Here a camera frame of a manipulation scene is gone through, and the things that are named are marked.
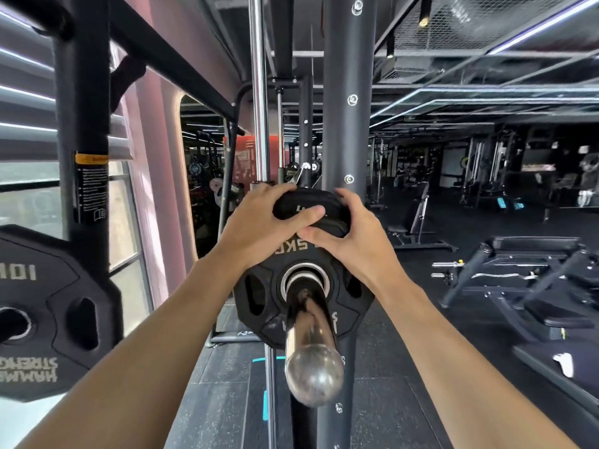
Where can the person's right hand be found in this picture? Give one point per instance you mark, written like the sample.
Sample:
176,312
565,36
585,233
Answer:
365,250

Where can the silver ventilation duct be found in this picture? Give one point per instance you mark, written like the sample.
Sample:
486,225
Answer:
496,13

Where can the black rack crossbeam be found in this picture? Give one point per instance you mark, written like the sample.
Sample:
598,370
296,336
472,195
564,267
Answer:
173,65

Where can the chrome barbell sleeve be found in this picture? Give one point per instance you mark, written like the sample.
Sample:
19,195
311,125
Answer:
311,350

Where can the small black weight plate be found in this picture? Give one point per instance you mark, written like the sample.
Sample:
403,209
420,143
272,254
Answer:
262,294

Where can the person's right thumb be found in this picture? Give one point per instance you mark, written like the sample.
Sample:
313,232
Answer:
320,240

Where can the black warning label sticker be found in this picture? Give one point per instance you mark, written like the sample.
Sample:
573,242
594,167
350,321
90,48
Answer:
91,191

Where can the chrome curl bar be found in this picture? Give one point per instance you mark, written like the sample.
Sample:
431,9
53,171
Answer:
486,276

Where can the black incline gym bench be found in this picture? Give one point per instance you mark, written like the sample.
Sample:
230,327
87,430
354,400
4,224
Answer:
416,219

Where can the black rack upright post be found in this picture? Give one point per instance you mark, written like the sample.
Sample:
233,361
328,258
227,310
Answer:
84,112

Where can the person's left hand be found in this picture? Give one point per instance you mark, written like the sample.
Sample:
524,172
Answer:
252,229

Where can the person's left thumb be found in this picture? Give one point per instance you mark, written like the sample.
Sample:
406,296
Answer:
302,218

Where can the white ceiling light strip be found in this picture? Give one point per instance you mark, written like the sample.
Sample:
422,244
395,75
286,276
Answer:
543,24

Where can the grey window blinds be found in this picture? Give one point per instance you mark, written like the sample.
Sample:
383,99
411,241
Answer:
28,112

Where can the person's right forearm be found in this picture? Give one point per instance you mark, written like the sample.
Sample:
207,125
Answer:
458,369

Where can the large black weight plate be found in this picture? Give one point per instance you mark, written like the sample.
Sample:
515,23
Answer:
51,317

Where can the chrome guide rod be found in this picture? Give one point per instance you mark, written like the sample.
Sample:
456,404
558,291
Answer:
259,88

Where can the grey rack upright post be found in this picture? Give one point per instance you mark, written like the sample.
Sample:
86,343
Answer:
348,112

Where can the black flat gym bench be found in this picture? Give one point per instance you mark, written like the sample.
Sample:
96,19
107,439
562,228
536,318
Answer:
561,369

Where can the person's left forearm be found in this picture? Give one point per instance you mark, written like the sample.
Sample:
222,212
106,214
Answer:
140,360

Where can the black ceiling spotlight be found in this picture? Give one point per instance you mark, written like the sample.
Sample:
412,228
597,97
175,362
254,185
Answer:
424,11

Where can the black adjustable gym bench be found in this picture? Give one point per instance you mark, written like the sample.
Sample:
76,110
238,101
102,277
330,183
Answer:
529,266

